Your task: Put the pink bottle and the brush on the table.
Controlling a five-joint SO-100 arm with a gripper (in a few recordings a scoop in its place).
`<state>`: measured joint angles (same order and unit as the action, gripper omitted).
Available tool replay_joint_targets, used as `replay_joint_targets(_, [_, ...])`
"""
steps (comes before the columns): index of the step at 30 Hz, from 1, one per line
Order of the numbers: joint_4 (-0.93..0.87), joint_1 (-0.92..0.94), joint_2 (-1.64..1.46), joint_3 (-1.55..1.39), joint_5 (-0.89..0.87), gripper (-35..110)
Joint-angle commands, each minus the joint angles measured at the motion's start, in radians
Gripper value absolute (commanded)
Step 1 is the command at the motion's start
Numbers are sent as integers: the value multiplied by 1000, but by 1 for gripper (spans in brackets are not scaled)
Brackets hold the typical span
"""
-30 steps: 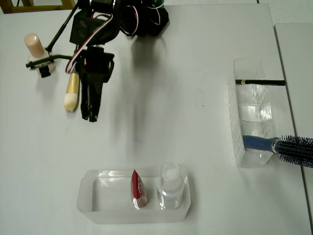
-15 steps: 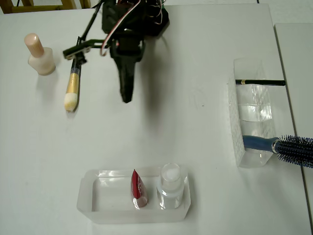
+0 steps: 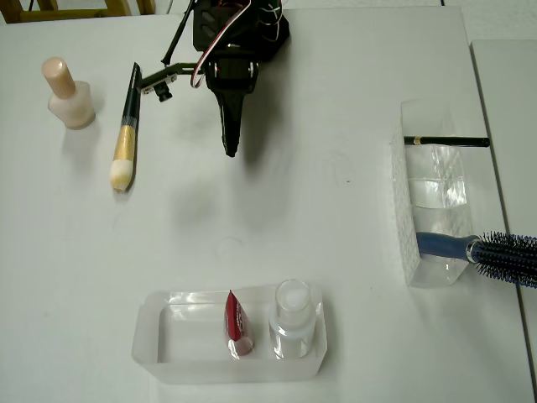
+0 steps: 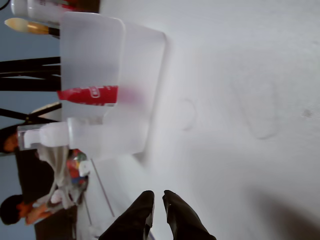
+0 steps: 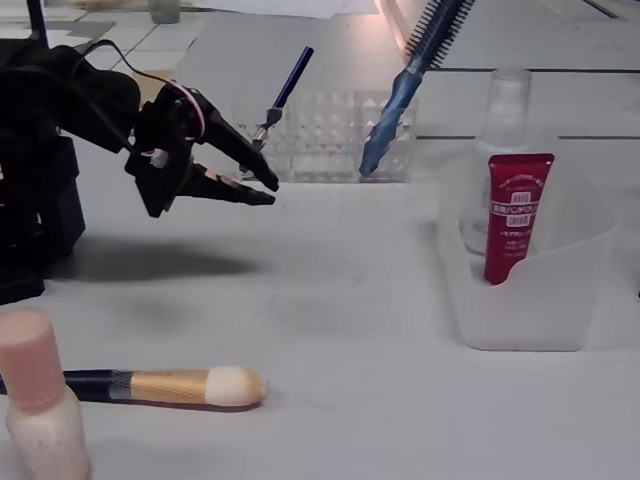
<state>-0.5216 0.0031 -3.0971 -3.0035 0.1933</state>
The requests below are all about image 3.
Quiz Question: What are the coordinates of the translucent white plastic bin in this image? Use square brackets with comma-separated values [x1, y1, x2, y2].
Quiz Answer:
[131, 283, 329, 385]

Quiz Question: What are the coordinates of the makeup brush gold ferrule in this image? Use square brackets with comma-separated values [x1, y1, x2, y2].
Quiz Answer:
[108, 61, 143, 192]

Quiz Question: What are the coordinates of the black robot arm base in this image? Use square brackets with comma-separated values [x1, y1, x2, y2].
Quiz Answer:
[255, 0, 291, 63]

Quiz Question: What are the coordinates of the wooden chair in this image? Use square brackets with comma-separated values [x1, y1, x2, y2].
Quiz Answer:
[0, 0, 159, 24]

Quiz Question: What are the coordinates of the pink bottle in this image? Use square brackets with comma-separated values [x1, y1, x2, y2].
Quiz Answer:
[40, 56, 96, 129]

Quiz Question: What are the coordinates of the red cream tube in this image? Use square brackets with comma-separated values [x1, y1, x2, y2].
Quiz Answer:
[221, 287, 255, 358]

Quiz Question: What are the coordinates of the clear bottle white cap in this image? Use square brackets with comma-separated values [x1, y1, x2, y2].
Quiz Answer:
[268, 280, 316, 360]

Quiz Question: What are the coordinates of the clear acrylic organizer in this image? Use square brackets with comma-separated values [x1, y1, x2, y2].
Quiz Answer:
[388, 98, 473, 290]

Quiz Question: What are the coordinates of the black eyeliner pencil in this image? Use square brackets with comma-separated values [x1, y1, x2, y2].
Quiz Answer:
[403, 134, 491, 148]

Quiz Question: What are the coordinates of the black wrist camera board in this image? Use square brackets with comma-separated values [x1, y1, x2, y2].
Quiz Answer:
[139, 61, 201, 102]

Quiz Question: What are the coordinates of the blue round hairbrush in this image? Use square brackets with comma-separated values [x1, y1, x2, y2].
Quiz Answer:
[415, 230, 537, 290]

